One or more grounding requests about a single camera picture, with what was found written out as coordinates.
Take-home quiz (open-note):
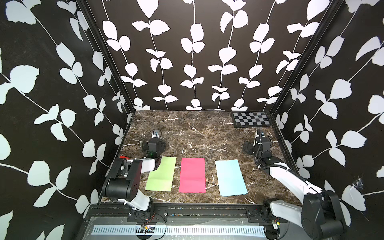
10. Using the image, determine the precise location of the yellow-green paper sheet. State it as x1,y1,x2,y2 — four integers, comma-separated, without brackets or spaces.
145,157,177,192

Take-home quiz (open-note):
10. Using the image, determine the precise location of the light blue paper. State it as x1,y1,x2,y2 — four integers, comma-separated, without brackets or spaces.
215,160,248,197

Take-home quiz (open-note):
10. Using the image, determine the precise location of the pink paper sheet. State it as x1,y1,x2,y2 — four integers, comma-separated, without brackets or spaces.
179,158,206,193

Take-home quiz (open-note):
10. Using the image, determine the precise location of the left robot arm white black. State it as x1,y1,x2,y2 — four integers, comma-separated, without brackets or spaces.
102,138,166,212

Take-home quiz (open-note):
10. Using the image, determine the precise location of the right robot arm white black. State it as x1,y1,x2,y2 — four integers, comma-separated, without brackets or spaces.
243,140,347,240

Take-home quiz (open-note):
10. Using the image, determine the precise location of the checkerboard calibration board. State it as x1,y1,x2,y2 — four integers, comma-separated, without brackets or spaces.
231,112,272,128

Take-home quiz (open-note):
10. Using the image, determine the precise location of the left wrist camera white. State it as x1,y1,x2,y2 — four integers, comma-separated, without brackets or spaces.
151,129,162,138

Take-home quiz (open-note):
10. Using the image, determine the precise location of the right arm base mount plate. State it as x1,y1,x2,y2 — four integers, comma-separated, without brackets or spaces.
246,205,274,224

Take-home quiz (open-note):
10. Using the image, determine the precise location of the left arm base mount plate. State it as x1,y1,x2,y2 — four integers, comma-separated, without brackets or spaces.
127,206,169,225

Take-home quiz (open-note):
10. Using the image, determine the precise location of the small electronics board with wires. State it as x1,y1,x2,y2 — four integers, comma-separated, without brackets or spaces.
136,225,156,236

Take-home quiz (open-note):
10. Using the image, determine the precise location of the white perforated rail strip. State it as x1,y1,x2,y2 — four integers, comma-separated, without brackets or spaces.
91,225,266,237

